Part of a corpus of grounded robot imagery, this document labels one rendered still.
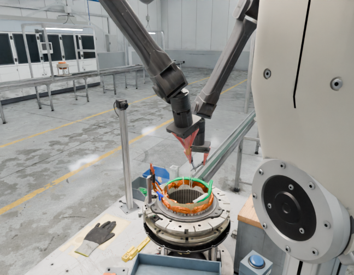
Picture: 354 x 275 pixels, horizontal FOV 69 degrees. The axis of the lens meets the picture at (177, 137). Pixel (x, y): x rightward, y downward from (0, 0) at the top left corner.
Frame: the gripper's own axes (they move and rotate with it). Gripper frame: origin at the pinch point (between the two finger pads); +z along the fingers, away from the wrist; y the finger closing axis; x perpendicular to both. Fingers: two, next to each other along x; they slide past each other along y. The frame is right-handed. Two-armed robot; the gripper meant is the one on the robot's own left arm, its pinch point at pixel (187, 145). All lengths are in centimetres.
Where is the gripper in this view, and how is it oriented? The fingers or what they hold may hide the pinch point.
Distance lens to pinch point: 84.4
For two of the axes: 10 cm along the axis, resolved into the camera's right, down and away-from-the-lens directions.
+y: -6.7, 5.3, -5.2
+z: 1.5, 7.9, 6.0
